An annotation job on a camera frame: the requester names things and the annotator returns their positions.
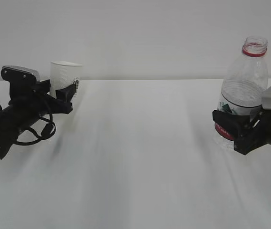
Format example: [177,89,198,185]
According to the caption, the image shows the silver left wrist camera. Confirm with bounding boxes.
[2,65,40,82]

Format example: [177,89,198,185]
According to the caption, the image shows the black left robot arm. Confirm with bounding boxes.
[0,65,77,160]

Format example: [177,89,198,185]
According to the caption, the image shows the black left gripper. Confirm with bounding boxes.
[1,70,77,114]

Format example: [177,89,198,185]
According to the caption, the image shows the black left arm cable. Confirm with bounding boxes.
[0,90,56,146]

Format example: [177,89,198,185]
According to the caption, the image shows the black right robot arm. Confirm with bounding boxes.
[212,109,271,155]

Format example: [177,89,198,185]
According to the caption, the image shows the white paper cup green logo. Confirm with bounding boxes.
[50,61,83,98]

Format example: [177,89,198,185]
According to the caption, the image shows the clear Nongfu Spring water bottle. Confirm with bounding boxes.
[214,36,269,150]

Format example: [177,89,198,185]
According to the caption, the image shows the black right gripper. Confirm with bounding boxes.
[212,110,271,155]

